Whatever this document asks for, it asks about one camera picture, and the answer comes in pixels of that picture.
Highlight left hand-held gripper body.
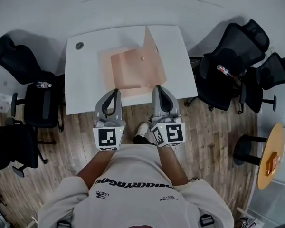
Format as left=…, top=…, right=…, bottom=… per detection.
left=92, top=112, right=126, bottom=151

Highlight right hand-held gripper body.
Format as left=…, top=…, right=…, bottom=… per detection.
left=149, top=112, right=187, bottom=148

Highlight pink folder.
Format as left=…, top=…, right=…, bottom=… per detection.
left=98, top=25, right=168, bottom=99

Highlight person's left forearm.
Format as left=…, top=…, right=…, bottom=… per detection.
left=76, top=149, right=117, bottom=190

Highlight person's right forearm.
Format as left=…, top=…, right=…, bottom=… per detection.
left=157, top=145, right=190, bottom=189

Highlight person's white shoe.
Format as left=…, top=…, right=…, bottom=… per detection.
left=135, top=122, right=149, bottom=137

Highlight white table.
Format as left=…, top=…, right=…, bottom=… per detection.
left=64, top=24, right=198, bottom=115

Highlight person's black trousers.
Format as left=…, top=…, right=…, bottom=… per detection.
left=133, top=135, right=155, bottom=145

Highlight clear water bottle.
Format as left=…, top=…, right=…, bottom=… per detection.
left=35, top=81, right=52, bottom=89

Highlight red label bottle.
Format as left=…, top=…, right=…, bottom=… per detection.
left=216, top=64, right=234, bottom=78

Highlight person's white shirt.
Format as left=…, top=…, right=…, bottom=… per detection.
left=37, top=143, right=235, bottom=228

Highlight black mesh office chair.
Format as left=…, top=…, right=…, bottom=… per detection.
left=237, top=52, right=285, bottom=115
left=184, top=19, right=270, bottom=112

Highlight white cardboard box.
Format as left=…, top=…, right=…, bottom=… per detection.
left=0, top=66, right=27, bottom=97

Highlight round wooden table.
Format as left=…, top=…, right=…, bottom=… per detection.
left=233, top=123, right=285, bottom=190

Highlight orange box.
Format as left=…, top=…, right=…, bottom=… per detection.
left=265, top=152, right=282, bottom=177

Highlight black strap buckle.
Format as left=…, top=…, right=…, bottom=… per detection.
left=57, top=219, right=73, bottom=228
left=199, top=214, right=216, bottom=227

